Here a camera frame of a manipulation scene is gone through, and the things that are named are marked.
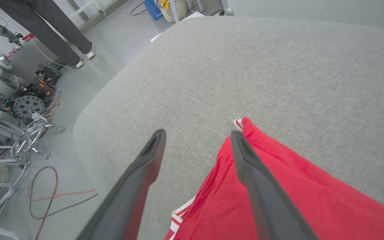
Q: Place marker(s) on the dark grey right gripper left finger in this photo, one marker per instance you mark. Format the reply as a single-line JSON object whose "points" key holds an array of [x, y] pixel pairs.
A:
{"points": [[128, 200]]}

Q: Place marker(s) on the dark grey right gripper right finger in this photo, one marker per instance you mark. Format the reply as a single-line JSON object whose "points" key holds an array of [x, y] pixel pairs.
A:
{"points": [[272, 206]]}

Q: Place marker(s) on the red garment with white trim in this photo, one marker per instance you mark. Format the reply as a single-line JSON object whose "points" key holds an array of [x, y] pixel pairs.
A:
{"points": [[312, 206]]}

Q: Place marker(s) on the white shoe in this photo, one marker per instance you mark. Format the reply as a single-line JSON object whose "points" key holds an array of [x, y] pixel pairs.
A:
{"points": [[90, 54], [79, 63]]}

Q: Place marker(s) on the black geared machine assembly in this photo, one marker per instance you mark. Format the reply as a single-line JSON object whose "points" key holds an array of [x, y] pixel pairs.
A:
{"points": [[35, 88]]}

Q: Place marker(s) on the dark trouser leg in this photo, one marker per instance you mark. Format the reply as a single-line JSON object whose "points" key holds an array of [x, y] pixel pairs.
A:
{"points": [[68, 26], [38, 30]]}

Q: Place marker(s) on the blue box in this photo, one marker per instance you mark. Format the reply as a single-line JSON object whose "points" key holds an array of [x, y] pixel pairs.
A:
{"points": [[153, 10]]}

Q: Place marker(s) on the white plastic laundry basket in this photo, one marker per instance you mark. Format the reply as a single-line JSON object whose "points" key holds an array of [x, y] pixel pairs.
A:
{"points": [[182, 10]]}

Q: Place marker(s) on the yellow cloth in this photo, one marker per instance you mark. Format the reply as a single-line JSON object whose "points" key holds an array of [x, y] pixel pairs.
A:
{"points": [[165, 4]]}

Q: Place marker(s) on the white partition panel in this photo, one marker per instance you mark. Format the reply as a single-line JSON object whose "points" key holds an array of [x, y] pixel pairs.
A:
{"points": [[312, 8]]}

